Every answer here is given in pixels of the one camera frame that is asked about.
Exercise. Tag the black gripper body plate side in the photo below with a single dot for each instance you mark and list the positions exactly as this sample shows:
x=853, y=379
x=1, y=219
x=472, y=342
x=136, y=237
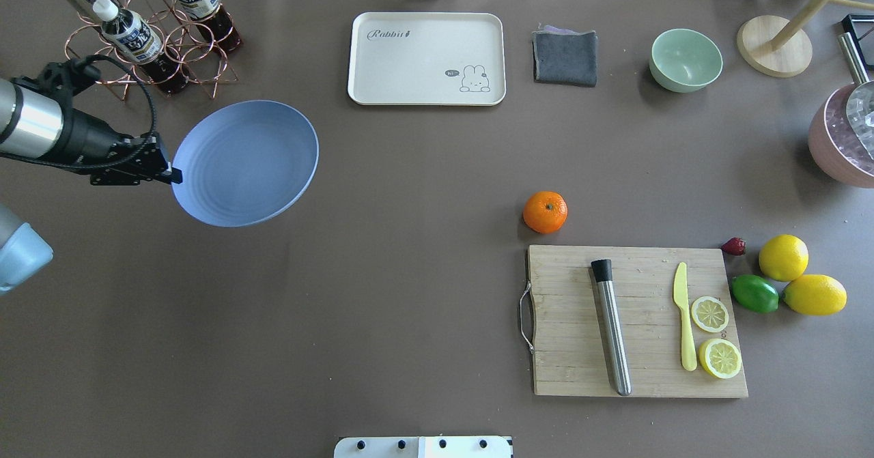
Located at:
x=83, y=140

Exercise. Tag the black gripper finger plate side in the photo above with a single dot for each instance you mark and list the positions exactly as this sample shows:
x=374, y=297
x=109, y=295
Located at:
x=172, y=176

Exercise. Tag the blue round plate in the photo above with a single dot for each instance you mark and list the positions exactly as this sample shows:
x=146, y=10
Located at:
x=246, y=163

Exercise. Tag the orange mandarin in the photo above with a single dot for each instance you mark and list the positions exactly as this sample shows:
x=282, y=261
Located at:
x=545, y=212

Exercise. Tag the robot arm at plate side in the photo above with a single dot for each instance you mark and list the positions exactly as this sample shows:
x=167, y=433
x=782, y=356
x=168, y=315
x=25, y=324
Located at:
x=41, y=126

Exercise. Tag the tea bottle front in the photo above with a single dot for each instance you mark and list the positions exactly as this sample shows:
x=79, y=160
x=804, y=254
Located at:
x=138, y=43

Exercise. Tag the tea bottle right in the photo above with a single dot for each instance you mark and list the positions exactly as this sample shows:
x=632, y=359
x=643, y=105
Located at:
x=214, y=23

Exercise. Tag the cream rabbit tray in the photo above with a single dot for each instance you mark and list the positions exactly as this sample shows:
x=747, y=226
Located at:
x=427, y=59

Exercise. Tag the grey folded cloth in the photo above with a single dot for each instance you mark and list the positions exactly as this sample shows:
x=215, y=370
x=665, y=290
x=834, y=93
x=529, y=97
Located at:
x=562, y=56

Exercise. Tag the wooden cutting board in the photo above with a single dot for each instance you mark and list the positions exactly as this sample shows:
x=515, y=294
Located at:
x=570, y=358

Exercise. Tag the steel muddler black tip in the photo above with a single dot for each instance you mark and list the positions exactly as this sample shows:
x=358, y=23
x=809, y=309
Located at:
x=617, y=357

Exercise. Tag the green bowl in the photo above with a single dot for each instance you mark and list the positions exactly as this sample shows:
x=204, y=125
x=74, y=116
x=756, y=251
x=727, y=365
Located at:
x=683, y=60

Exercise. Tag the yellow plastic knife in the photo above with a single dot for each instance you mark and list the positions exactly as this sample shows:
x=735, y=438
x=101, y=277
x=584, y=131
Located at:
x=681, y=300

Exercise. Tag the lemon slice upper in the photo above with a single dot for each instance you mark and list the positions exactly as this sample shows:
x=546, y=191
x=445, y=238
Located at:
x=709, y=314

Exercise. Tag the red strawberry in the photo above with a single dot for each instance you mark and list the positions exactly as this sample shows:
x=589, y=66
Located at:
x=735, y=247

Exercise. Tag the lemon half lower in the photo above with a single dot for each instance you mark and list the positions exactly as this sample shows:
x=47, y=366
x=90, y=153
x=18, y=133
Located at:
x=720, y=358

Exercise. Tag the green lime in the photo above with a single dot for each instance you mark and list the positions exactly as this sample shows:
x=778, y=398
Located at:
x=755, y=293

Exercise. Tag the whole lemon upper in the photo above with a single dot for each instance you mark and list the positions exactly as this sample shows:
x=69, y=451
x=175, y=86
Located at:
x=784, y=258

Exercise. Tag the whole lemon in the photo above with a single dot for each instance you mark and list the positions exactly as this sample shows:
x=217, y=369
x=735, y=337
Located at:
x=815, y=295
x=784, y=258

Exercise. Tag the wooden stand with base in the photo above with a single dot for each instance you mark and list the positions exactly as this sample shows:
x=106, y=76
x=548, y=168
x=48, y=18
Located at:
x=776, y=46

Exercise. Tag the whole lemon lower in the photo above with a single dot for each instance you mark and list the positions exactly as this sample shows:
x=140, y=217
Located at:
x=815, y=295

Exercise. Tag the pink pot with lid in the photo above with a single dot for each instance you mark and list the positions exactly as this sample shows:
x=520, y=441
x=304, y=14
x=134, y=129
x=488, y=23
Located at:
x=840, y=135

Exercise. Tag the copper wire bottle rack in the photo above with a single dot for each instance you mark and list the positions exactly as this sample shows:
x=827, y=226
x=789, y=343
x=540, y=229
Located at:
x=206, y=64

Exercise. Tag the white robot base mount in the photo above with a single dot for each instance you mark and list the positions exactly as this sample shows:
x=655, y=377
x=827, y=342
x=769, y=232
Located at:
x=426, y=446

